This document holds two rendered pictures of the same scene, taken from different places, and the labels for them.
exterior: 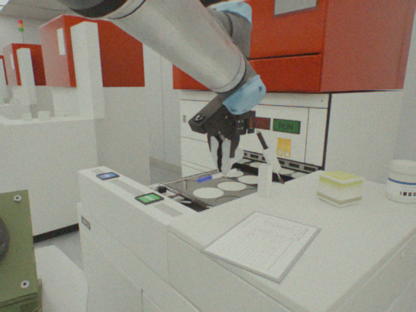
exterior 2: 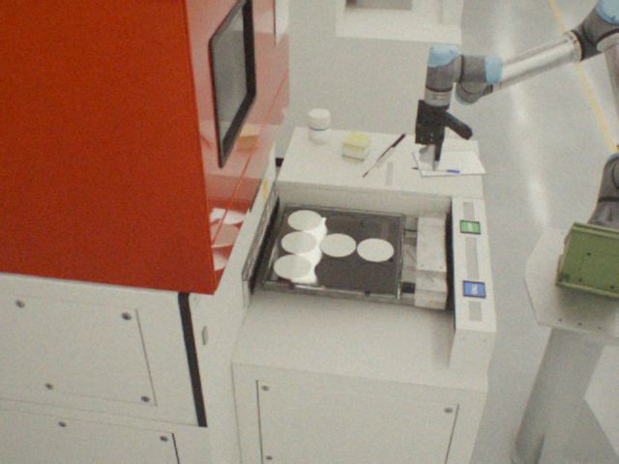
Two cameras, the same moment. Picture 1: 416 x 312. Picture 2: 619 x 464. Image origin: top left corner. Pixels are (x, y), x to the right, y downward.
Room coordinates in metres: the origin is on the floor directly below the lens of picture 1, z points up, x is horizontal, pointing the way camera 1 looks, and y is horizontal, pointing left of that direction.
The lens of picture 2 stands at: (2.04, 1.00, 2.08)
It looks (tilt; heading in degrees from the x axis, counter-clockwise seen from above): 38 degrees down; 230
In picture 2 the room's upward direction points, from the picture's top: straight up
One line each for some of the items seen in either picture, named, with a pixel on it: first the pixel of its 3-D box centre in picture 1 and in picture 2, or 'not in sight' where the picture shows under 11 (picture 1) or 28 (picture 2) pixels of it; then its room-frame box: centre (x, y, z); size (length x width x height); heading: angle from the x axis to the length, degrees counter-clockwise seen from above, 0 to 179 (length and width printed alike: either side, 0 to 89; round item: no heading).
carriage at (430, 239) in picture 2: not in sight; (430, 260); (0.82, 0.11, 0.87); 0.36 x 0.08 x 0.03; 41
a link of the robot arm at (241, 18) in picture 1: (231, 33); (442, 67); (0.68, -0.05, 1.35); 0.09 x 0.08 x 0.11; 136
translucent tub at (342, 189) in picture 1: (339, 187); (357, 147); (0.71, -0.32, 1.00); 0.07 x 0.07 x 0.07; 26
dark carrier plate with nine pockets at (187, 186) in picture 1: (231, 186); (337, 246); (1.01, -0.08, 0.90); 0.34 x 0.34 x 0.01; 41
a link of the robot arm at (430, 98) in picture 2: not in sight; (437, 95); (0.69, -0.05, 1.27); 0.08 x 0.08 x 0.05
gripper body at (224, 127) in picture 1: (231, 109); (431, 122); (0.69, -0.05, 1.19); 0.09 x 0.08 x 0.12; 132
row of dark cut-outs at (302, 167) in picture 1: (267, 159); (260, 225); (1.16, -0.23, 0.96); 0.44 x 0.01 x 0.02; 41
